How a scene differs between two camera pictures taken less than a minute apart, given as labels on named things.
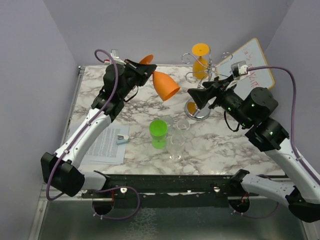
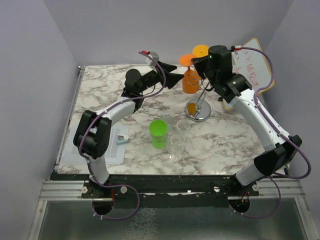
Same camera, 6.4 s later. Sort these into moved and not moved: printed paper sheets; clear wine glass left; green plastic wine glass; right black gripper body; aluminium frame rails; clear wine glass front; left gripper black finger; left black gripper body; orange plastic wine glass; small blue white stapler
Moved: left black gripper body; right black gripper body; left gripper black finger; orange plastic wine glass
Not moved: clear wine glass left; green plastic wine glass; small blue white stapler; printed paper sheets; aluminium frame rails; clear wine glass front
